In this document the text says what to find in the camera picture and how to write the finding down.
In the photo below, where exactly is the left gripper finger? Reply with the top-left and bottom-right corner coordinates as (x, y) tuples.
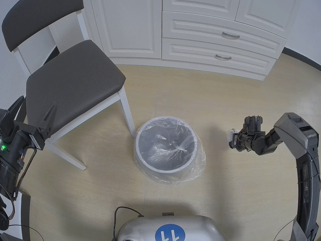
(8, 96), (25, 122)
(38, 102), (56, 139)

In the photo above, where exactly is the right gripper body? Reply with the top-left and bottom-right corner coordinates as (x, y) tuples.
(229, 132), (249, 151)

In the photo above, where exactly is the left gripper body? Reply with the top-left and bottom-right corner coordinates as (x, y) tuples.
(0, 121), (47, 193)

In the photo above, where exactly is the white paper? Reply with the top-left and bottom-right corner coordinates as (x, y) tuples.
(226, 128), (238, 142)

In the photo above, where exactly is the clear plastic bag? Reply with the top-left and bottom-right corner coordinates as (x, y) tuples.
(133, 116), (206, 184)

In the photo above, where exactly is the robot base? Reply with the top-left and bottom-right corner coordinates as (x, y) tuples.
(118, 212), (226, 241)

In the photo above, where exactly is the white trash bin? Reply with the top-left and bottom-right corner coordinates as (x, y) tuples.
(135, 117), (198, 174)

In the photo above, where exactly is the white chair with grey seat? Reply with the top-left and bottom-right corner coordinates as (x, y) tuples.
(1, 0), (136, 171)

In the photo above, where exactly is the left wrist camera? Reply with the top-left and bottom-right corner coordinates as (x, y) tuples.
(0, 109), (15, 143)

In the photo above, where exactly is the black cable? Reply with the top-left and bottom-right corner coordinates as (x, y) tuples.
(114, 206), (144, 241)

